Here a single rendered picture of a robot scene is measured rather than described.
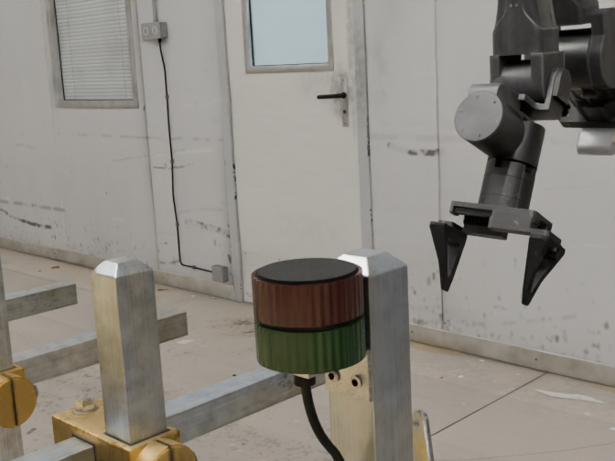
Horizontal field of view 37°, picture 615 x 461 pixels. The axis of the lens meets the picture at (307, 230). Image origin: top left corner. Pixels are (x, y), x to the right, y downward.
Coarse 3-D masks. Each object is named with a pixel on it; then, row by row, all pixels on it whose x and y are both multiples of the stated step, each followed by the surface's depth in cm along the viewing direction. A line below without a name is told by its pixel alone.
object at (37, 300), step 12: (36, 288) 126; (48, 288) 126; (60, 288) 126; (72, 288) 128; (12, 300) 121; (24, 300) 123; (36, 300) 124; (48, 300) 125; (60, 300) 127; (72, 300) 128; (12, 312) 122; (24, 312) 123; (36, 312) 124
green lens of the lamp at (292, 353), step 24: (264, 336) 48; (288, 336) 47; (312, 336) 47; (336, 336) 47; (360, 336) 48; (264, 360) 48; (288, 360) 47; (312, 360) 47; (336, 360) 47; (360, 360) 48
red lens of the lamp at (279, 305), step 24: (264, 288) 47; (288, 288) 46; (312, 288) 46; (336, 288) 47; (360, 288) 48; (264, 312) 47; (288, 312) 47; (312, 312) 46; (336, 312) 47; (360, 312) 48
